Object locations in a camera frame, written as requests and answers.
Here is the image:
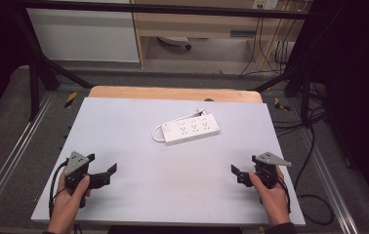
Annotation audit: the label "light wooden desk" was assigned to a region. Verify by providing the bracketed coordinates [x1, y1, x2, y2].
[130, 0, 310, 71]

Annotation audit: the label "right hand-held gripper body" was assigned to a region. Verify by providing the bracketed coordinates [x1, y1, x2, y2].
[238, 151, 293, 190]

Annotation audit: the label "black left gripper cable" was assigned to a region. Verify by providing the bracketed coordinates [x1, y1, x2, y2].
[48, 158, 70, 219]

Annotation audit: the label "black floor cable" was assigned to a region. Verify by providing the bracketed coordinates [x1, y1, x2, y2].
[271, 106, 335, 226]

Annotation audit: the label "white power strip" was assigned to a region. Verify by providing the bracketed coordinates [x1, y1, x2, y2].
[160, 113, 222, 146]

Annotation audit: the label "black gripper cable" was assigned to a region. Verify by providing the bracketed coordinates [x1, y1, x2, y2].
[48, 158, 70, 219]
[276, 175, 293, 215]

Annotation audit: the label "black metal frame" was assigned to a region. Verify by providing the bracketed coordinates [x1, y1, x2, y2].
[10, 0, 323, 126]

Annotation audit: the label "wall socket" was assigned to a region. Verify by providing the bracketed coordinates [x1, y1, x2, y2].
[252, 0, 280, 11]

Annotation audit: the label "person's right hand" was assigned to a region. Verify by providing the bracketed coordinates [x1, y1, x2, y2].
[249, 166, 292, 226]

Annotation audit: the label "person's dark clothing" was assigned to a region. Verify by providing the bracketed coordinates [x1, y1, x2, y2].
[107, 225, 244, 234]

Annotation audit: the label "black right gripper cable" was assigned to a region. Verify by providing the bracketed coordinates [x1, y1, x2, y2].
[276, 175, 293, 215]

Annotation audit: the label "hanging black cables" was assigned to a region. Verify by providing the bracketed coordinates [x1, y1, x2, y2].
[238, 9, 299, 78]

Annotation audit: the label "wooden table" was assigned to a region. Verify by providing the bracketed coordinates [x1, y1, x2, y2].
[88, 85, 265, 104]

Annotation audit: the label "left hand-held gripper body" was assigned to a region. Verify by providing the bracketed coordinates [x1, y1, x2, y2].
[63, 150, 112, 197]

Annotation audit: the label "office chair base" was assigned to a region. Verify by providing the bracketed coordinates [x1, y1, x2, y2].
[156, 35, 193, 51]

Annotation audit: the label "person's left hand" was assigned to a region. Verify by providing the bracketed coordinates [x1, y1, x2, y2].
[47, 171, 93, 225]

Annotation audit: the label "white table board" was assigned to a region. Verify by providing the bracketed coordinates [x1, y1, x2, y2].
[30, 97, 307, 227]

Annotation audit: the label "white cabinet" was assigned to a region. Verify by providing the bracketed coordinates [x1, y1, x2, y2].
[25, 0, 141, 63]

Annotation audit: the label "aluminium floor rail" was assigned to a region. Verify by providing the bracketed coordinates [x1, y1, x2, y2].
[298, 128, 362, 234]
[0, 92, 56, 226]

